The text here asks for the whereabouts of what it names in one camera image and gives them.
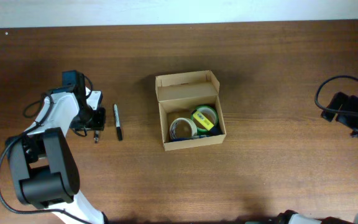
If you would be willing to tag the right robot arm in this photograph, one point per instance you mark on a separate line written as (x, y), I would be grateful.
(292, 217)

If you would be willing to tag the green tape roll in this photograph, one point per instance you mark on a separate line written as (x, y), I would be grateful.
(211, 114)

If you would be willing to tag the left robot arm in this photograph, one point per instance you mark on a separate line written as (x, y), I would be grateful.
(43, 170)

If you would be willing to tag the open cardboard box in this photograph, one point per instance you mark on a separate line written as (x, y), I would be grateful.
(190, 110)

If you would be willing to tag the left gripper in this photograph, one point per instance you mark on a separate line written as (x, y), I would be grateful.
(97, 120)

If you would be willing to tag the yellow highlighter marker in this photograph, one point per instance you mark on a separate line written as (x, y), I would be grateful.
(205, 122)

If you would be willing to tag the black permanent marker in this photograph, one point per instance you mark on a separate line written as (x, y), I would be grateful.
(117, 122)

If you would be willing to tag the white tape roll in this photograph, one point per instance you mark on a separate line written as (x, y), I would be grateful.
(182, 128)

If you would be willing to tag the blue ballpoint pen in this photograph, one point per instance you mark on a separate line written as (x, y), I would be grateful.
(190, 138)

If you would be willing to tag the dark grey pen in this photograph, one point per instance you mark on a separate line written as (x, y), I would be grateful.
(96, 137)

